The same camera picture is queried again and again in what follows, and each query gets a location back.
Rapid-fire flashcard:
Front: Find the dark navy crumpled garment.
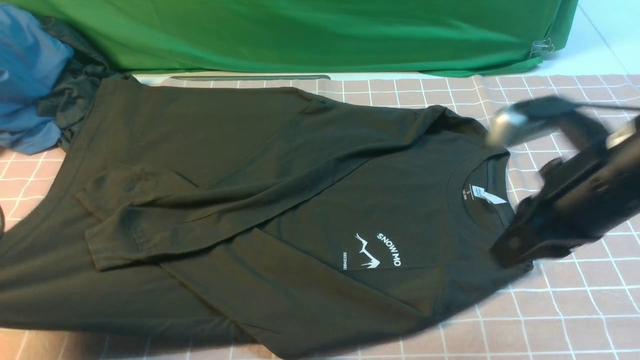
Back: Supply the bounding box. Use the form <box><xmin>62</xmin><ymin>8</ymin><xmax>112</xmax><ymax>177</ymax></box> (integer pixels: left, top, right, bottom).
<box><xmin>37</xmin><ymin>16</ymin><xmax>133</xmax><ymax>152</ymax></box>

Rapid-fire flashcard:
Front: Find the metal binder clip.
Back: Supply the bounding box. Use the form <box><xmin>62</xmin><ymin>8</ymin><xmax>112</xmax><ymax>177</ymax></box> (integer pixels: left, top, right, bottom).
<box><xmin>529</xmin><ymin>38</ymin><xmax>555</xmax><ymax>59</ymax></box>

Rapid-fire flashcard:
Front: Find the gray long-sleeved shirt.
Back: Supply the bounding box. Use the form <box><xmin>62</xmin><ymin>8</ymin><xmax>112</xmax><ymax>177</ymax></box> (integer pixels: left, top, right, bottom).
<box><xmin>1</xmin><ymin>79</ymin><xmax>533</xmax><ymax>360</ymax></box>

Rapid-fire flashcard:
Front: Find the green backdrop cloth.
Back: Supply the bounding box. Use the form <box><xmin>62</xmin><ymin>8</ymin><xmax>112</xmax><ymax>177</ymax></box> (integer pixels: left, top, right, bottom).
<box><xmin>11</xmin><ymin>0</ymin><xmax>578</xmax><ymax>78</ymax></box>

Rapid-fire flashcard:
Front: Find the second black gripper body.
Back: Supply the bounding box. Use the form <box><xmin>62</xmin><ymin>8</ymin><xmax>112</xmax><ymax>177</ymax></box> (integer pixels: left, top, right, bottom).
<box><xmin>489</xmin><ymin>157</ymin><xmax>608</xmax><ymax>270</ymax></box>

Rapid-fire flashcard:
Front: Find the blue garment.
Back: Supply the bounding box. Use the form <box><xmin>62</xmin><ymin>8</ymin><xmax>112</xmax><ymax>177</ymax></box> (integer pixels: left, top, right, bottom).
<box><xmin>0</xmin><ymin>3</ymin><xmax>74</xmax><ymax>155</ymax></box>

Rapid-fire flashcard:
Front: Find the pink checkered tablecloth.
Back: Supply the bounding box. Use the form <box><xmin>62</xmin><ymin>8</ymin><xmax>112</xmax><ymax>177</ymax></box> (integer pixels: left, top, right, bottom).
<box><xmin>1</xmin><ymin>74</ymin><xmax>639</xmax><ymax>360</ymax></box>

